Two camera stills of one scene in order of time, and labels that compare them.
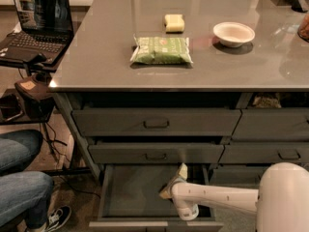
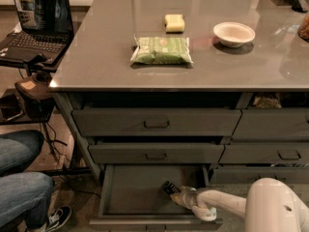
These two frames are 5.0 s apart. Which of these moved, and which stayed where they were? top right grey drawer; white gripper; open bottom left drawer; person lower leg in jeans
Moved: white gripper
Stayed: top right grey drawer; person lower leg in jeans; open bottom left drawer
